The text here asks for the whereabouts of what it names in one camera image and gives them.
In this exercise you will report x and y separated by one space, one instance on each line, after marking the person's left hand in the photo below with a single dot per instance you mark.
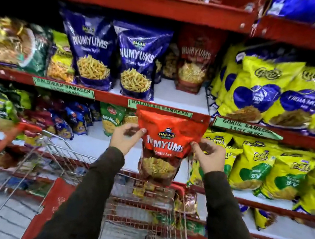
122 139

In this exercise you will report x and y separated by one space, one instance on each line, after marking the person's right hand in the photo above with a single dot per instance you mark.
209 158

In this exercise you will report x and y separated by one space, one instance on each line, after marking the person's right thumb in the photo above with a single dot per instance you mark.
195 150

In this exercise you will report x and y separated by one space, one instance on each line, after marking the person's left thumb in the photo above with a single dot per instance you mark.
139 136

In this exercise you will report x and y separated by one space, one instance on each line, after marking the bright red snack packet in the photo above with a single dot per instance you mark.
167 143

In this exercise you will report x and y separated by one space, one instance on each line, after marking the person's left forearm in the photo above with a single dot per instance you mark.
86 202

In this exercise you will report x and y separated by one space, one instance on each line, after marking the person's right forearm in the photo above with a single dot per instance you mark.
230 226

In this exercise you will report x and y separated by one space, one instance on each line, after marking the green shelf price label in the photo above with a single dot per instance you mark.
243 127
63 87
147 105

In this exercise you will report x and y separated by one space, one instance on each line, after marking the green soya stick packet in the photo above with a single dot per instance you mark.
111 117

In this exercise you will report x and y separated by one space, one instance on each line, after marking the gold brown snack packet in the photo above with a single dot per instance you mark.
188 203

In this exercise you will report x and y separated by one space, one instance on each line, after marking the group of small blue packets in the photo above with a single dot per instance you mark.
73 120

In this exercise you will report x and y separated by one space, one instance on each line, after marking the blue snack stick packet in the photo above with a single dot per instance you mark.
89 49
138 60

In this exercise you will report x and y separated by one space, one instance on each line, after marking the clear snack packet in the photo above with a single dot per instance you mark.
171 63

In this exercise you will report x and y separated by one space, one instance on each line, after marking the row of yellow green packets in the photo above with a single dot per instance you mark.
281 171

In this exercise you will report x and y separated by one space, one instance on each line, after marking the dark red snack packet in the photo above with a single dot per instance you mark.
195 61

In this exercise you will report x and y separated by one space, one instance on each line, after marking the small yellow blue packet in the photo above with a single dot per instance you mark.
262 219

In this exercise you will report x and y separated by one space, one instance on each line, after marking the row of yellow blue packets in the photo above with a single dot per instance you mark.
285 94

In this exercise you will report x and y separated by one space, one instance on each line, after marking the red cart seat flap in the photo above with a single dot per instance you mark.
51 202

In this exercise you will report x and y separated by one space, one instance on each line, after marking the yellow green mixture packet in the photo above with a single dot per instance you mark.
60 59

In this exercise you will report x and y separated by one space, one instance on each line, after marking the green yellow snack packet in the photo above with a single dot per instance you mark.
3 104

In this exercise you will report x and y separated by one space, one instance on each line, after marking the dark green snack packet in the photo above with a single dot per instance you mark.
19 45

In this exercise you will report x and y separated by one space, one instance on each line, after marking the large blue packet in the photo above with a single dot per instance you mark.
302 8

